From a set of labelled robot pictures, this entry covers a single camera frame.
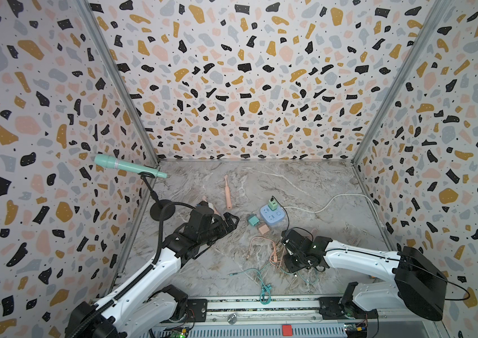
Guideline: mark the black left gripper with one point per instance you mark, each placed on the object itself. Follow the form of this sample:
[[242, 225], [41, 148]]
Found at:
[[221, 221]]

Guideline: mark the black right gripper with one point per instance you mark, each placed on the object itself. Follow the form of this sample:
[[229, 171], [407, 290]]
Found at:
[[287, 259]]

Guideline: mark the pink toothbrush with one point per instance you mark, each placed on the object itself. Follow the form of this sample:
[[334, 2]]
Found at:
[[211, 205], [227, 190]]

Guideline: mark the green charger plug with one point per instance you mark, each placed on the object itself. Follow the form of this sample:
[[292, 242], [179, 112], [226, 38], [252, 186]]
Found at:
[[272, 204]]

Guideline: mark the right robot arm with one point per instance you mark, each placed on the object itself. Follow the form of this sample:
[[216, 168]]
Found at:
[[404, 279]]

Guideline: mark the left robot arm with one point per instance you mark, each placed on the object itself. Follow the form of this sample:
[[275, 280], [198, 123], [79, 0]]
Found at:
[[144, 301]]

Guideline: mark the pink charger cube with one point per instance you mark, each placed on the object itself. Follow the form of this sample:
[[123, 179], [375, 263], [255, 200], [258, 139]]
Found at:
[[264, 229]]

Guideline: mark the teal charger cube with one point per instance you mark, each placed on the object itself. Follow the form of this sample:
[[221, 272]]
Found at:
[[253, 220]]

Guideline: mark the blue power strip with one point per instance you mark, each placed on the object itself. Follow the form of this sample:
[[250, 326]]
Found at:
[[271, 218]]

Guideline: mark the red button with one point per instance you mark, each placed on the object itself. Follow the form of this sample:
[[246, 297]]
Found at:
[[287, 330]]

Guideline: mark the mint green microphone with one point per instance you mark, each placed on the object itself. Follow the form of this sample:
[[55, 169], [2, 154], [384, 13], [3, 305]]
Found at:
[[111, 162]]

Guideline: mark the metal base rail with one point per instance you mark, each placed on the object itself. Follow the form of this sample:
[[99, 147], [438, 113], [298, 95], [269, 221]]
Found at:
[[247, 317]]

